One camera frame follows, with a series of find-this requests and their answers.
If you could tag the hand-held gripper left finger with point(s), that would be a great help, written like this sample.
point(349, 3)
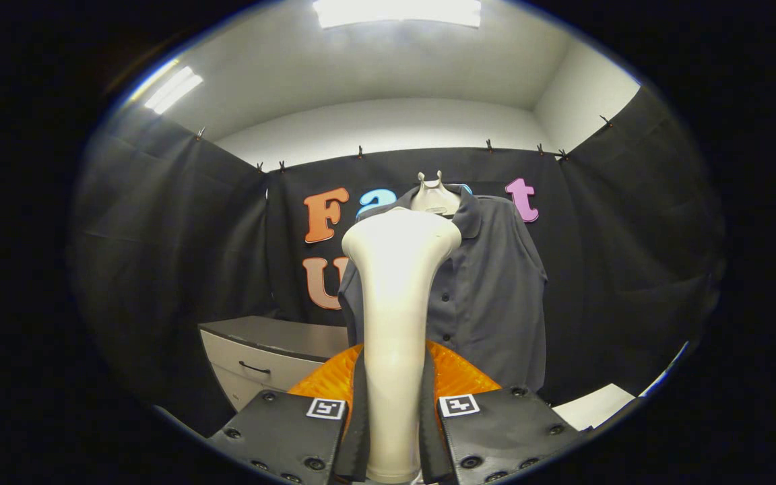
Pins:
point(356, 431)

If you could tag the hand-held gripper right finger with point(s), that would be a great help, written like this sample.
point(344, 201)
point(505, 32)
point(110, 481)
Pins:
point(432, 438)

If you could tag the white garment steamer head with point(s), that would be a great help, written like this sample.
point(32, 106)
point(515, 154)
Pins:
point(395, 316)

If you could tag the grey button shirt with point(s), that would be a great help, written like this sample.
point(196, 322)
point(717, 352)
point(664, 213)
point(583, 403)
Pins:
point(496, 303)

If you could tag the grey drawer cabinet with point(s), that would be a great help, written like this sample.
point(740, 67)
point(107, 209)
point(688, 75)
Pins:
point(260, 353)

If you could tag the white side table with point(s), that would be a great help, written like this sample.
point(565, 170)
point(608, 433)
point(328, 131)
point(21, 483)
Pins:
point(593, 407)

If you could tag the black backdrop cloth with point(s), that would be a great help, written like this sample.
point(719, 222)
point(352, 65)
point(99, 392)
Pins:
point(159, 256)

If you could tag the row of black backdrop clips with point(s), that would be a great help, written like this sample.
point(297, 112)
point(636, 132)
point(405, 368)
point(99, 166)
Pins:
point(489, 145)

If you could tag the small ceiling light panel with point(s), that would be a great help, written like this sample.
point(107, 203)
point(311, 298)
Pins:
point(172, 89)

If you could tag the large ceiling light panel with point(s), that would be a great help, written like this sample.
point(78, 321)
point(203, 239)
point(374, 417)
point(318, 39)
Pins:
point(395, 12)

